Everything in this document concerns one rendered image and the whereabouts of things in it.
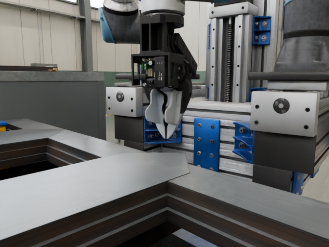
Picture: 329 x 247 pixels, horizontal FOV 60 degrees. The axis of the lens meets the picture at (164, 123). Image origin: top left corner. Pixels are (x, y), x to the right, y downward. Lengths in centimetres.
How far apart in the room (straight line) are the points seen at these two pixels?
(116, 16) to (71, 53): 1049
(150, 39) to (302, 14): 45
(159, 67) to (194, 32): 1153
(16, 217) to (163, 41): 32
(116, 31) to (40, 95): 46
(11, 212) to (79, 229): 8
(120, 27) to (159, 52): 54
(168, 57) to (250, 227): 27
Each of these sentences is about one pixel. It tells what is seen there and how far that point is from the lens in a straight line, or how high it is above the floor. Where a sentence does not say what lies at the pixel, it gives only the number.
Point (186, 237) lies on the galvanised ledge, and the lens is 67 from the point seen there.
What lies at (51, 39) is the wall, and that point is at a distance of 1107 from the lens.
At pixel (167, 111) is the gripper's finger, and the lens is 48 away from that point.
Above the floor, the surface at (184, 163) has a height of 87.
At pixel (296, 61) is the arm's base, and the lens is 78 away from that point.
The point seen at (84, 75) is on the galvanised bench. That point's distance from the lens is 136.
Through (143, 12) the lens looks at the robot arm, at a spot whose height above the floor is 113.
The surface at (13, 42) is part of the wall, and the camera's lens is 1042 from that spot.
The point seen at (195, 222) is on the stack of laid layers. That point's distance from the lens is 41.
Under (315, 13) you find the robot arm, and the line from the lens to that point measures 81.
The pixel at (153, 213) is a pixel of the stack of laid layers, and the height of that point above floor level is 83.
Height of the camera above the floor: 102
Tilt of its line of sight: 9 degrees down
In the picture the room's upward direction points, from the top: straight up
